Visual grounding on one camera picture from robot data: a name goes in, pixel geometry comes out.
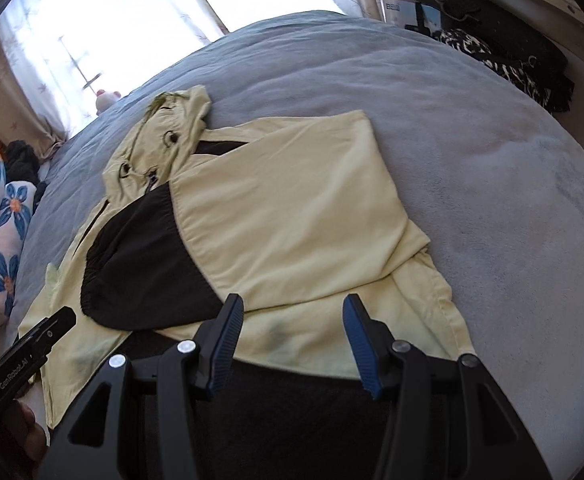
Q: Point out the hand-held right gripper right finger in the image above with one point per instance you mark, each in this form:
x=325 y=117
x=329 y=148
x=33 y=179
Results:
x=364 y=347

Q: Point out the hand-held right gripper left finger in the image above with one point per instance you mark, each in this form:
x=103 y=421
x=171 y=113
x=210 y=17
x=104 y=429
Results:
x=224 y=347

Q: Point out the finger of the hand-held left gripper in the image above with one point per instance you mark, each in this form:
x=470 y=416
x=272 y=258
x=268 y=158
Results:
x=52 y=327

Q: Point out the yellow and black jacket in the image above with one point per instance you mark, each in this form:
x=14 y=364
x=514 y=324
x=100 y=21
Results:
x=282 y=210

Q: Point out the dark clothes pile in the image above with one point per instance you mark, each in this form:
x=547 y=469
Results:
x=22 y=162

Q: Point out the person's left hand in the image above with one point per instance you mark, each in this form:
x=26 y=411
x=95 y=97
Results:
x=24 y=427

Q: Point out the grey fleece blanket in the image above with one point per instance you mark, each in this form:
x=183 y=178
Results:
x=472 y=185

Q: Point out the pink plush toy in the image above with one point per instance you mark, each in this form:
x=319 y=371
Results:
x=106 y=101

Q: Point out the black and white patterned cloth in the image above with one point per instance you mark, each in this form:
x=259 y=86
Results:
x=497 y=67

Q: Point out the white floral curtain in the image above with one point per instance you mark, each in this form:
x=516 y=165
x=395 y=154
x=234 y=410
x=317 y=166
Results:
x=122 y=20

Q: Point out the blue and white box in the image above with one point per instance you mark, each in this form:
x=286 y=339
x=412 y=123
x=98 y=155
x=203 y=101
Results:
x=412 y=12

